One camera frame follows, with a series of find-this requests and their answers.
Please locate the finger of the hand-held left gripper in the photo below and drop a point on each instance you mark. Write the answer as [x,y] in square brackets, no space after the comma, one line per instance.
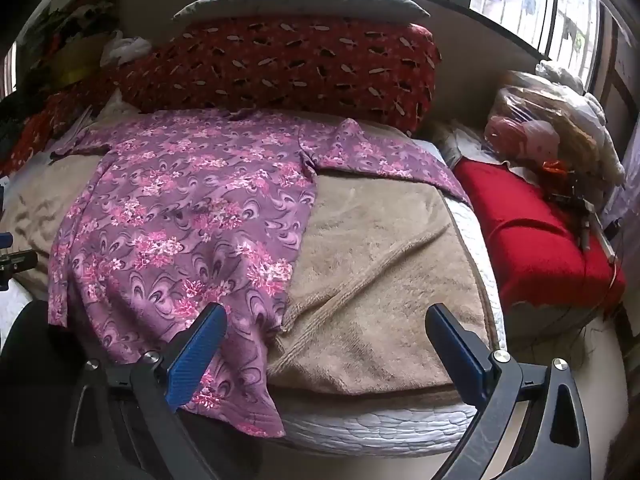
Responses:
[20,261]

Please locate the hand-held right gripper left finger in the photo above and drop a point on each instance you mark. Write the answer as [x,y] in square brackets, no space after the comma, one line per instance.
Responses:
[197,355]

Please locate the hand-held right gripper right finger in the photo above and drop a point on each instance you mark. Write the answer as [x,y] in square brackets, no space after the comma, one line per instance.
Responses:
[457,360]

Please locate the purple floral shirt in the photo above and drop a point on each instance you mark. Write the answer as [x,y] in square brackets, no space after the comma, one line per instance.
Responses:
[190,200]

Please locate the pile of mixed clothes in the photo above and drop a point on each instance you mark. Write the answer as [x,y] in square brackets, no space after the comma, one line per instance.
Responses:
[75,25]

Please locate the clear plastic bag of clothes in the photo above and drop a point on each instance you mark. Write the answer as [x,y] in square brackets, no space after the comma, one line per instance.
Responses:
[550,105]

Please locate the white quilted mattress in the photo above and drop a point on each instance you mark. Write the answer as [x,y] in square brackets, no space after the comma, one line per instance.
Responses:
[375,430]

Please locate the beige fleece blanket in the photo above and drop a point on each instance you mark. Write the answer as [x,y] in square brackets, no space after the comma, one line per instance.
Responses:
[380,260]

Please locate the red patterned cloth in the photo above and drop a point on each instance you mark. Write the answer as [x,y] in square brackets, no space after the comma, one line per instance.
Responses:
[45,120]

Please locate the metal tool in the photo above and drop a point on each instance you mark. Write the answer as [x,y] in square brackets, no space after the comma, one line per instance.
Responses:
[570,197]

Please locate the pale crumpled cloth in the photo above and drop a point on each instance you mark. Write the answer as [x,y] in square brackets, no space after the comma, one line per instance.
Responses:
[455,142]

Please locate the pink plastic bag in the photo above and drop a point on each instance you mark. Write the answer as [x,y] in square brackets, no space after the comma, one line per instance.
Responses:
[537,142]

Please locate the white plastic bag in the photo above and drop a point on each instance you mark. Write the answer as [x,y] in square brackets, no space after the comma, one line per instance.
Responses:
[127,50]

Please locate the white cloth pile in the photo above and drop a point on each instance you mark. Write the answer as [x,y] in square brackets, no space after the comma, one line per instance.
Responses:
[607,150]

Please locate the red patterned pillow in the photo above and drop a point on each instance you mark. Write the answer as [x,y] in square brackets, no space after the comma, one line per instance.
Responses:
[300,65]

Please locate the grey pillow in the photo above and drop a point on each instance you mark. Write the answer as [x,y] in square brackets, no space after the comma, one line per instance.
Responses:
[300,0]

